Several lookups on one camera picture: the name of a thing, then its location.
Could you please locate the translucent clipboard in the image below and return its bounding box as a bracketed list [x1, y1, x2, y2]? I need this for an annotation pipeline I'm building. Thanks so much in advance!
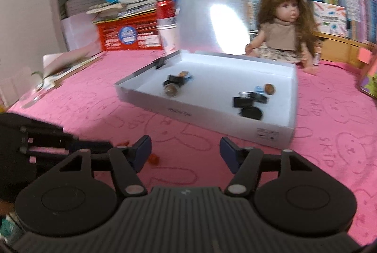
[177, 0, 260, 54]

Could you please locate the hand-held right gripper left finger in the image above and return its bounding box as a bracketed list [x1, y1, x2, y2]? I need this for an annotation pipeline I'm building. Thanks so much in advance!
[59, 135, 152, 197]

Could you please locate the large black binder clip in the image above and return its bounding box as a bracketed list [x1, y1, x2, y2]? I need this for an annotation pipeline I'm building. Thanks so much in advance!
[233, 92, 254, 108]

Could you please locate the pink rabbit-print towel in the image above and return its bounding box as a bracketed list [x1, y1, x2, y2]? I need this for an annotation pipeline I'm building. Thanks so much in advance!
[6, 50, 377, 245]

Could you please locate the wooden drawer organizer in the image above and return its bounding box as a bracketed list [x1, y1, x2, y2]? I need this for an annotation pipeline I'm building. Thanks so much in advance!
[314, 32, 377, 69]

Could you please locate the white pencil-print carton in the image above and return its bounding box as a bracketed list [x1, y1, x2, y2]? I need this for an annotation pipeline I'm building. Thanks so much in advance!
[312, 1, 348, 37]

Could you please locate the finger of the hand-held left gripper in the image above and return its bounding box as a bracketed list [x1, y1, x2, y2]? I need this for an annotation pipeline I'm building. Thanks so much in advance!
[78, 140, 117, 155]

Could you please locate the long-haired baby doll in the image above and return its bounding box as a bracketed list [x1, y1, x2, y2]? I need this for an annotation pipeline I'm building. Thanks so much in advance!
[245, 0, 320, 75]

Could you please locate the red plastic basket with sticker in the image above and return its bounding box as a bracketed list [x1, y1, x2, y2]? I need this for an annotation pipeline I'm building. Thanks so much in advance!
[96, 13, 164, 51]

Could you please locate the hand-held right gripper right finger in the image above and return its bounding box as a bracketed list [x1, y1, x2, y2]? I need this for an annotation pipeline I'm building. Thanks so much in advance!
[220, 137, 319, 197]

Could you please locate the red soda can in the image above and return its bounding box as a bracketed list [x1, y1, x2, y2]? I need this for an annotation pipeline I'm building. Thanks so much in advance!
[156, 0, 176, 21]

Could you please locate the white paper cup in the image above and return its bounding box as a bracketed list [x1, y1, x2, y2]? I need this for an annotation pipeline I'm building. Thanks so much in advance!
[157, 19, 179, 54]

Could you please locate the pink cardboard toy house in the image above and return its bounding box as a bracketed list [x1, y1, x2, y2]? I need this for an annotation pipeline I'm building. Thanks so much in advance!
[358, 48, 377, 99]

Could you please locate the silver cardboard box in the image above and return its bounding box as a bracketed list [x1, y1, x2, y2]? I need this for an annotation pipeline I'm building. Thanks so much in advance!
[115, 50, 298, 150]

